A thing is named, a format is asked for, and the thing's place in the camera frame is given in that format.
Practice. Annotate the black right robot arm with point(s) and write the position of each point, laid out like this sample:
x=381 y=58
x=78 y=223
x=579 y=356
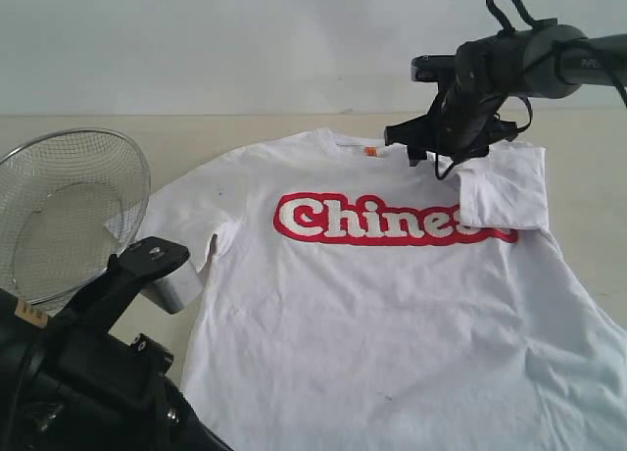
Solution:
x=549 y=63

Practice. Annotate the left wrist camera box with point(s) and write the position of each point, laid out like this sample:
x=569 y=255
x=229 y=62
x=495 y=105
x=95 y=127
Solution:
x=101 y=302

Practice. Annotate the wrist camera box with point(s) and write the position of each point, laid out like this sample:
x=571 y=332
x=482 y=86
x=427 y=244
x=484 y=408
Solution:
x=433 y=68
x=101 y=302

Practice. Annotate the white t-shirt red lettering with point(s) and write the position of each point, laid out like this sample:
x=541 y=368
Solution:
x=355 y=302

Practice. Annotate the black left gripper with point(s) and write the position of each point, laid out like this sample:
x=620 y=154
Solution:
x=86 y=390

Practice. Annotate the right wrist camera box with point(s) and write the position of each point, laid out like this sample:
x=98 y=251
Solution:
x=433 y=68

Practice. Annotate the round metal mesh basket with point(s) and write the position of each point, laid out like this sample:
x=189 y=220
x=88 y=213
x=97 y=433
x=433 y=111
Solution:
x=69 y=200

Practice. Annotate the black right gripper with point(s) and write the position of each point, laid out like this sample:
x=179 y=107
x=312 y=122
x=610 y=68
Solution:
x=458 y=125

